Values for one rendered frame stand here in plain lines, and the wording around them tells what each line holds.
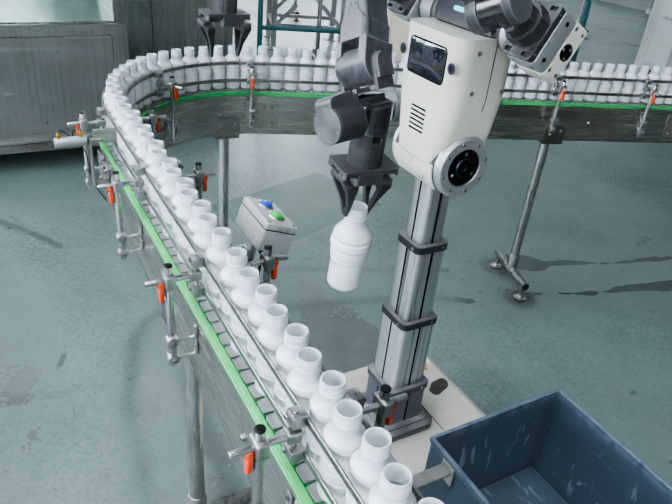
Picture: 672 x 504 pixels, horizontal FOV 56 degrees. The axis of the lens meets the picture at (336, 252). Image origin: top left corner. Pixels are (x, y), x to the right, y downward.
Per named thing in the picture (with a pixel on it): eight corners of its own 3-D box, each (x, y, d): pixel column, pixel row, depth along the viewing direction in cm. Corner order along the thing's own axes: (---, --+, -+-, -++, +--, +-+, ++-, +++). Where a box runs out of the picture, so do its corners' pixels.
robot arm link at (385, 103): (402, 98, 97) (375, 85, 100) (371, 105, 93) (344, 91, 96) (393, 139, 101) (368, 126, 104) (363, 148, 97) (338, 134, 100)
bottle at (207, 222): (191, 280, 136) (189, 211, 127) (218, 276, 138) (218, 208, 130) (197, 295, 131) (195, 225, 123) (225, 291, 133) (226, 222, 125)
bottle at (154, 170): (175, 217, 159) (172, 155, 151) (150, 218, 157) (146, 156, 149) (173, 206, 164) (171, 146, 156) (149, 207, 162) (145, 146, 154)
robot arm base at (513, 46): (536, 1, 131) (503, 53, 133) (515, -21, 125) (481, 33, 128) (568, 9, 124) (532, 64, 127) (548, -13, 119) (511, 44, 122)
